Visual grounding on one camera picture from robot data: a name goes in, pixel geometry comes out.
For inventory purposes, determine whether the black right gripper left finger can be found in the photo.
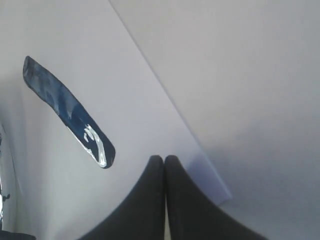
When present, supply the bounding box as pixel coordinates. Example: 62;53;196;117
81;155;166;240

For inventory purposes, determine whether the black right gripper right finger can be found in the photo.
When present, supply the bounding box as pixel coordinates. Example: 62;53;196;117
164;155;266;240

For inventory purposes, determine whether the white paper sheet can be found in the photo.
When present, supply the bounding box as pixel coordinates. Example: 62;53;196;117
0;0;231;240

